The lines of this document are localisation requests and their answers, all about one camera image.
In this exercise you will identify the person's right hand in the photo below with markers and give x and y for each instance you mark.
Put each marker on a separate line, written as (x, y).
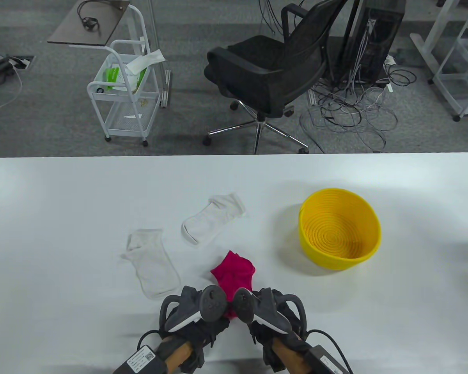
(259, 333)

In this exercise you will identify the person's left hand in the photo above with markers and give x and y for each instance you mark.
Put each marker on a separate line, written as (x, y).
(206, 331)

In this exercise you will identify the pink sock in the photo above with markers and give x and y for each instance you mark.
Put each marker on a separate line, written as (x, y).
(250, 272)
(234, 272)

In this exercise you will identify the sheer white sock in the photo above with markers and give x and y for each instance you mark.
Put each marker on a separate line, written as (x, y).
(152, 269)

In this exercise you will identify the thick white sock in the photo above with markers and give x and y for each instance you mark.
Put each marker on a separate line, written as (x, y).
(210, 220)

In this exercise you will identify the person's left forearm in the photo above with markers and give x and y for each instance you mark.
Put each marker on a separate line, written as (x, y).
(177, 354)

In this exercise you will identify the person's right forearm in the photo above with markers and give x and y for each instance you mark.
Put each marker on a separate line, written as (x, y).
(290, 354)

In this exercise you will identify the grey white hand controller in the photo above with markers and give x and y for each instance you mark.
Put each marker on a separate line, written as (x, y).
(212, 304)
(269, 311)

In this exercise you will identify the black labelled wrist box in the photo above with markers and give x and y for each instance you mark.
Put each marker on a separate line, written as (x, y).
(140, 360)
(327, 360)

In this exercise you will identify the yellow woven basket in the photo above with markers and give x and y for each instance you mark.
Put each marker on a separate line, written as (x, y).
(335, 233)

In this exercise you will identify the white rolling cart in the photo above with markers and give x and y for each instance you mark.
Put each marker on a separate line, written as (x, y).
(128, 120)

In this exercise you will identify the grey metal stand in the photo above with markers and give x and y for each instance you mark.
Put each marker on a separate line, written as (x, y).
(166, 89)

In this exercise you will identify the black office chair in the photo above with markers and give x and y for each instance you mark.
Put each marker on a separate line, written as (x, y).
(265, 74)

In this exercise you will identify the green white packet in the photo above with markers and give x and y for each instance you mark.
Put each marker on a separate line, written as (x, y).
(111, 76)

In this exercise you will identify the white cloth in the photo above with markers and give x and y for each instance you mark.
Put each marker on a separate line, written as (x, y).
(148, 59)

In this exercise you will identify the white power strip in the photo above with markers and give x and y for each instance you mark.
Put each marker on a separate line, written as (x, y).
(390, 60)

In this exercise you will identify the white metal rack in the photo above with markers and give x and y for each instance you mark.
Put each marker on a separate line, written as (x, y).
(446, 95)

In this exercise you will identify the black computer tower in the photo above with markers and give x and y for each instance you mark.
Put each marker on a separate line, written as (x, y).
(382, 39)

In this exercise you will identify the floor socket box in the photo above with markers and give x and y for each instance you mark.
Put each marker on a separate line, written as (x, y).
(21, 62)

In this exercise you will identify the brown top side table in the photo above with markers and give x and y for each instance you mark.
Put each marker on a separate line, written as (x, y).
(70, 33)

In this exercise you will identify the white desk frame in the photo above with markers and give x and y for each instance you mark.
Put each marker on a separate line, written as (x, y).
(423, 48)

